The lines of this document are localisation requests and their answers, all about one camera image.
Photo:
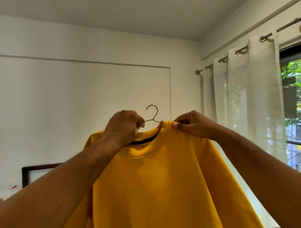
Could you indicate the metal curtain rod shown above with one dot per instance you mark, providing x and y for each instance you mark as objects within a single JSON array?
[{"x": 287, "y": 26}]

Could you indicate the person's right forearm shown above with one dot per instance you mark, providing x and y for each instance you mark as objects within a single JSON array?
[{"x": 263, "y": 174}]

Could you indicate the pink and yellow garment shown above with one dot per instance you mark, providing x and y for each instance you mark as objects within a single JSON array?
[{"x": 160, "y": 188}]

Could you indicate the person's left forearm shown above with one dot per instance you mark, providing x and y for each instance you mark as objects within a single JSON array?
[{"x": 51, "y": 192}]

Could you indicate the sheer white curtain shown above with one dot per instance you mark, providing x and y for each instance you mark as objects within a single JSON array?
[{"x": 254, "y": 94}]

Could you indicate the person's right hand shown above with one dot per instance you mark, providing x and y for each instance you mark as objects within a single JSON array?
[{"x": 197, "y": 124}]

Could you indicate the black slatted headboard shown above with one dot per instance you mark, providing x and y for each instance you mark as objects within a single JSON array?
[{"x": 24, "y": 176}]

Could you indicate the black window frame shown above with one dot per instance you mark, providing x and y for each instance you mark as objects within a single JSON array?
[{"x": 291, "y": 51}]

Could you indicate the person's left hand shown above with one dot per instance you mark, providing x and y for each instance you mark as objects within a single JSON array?
[{"x": 123, "y": 129}]

